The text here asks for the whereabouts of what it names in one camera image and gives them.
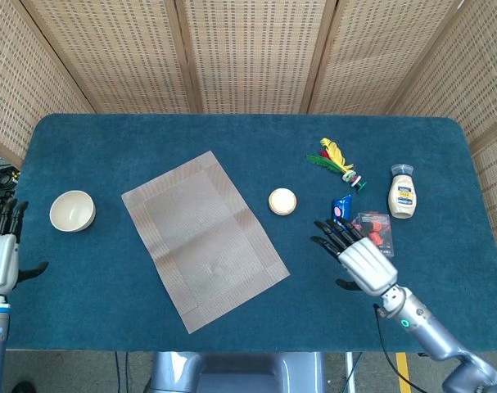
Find white ceramic bowl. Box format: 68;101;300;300
49;190;97;233

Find woven bamboo folding screen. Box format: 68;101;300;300
0;0;497;263

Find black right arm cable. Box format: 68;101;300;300
373;302;421;393

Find clear box with red toys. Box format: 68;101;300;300
350;210;395;259

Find mayonnaise squeeze bottle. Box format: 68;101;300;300
387;163;419;220

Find white table leg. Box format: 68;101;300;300
344;351;357;393

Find colourful feather shuttlecock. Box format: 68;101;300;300
305;138;368;193

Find black cable bundle on floor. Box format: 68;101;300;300
0;159;22;218

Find blue snack packet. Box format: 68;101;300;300
332;193;353;225

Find beige woven placemat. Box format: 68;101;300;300
120;150;291;335

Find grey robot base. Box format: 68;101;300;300
149;350;327;393

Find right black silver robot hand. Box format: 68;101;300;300
309;217;399;296

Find small round tin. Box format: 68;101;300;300
268;187;298;216

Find blue carpet table cover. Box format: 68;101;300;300
2;113;497;354

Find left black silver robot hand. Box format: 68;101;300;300
0;198;49;296

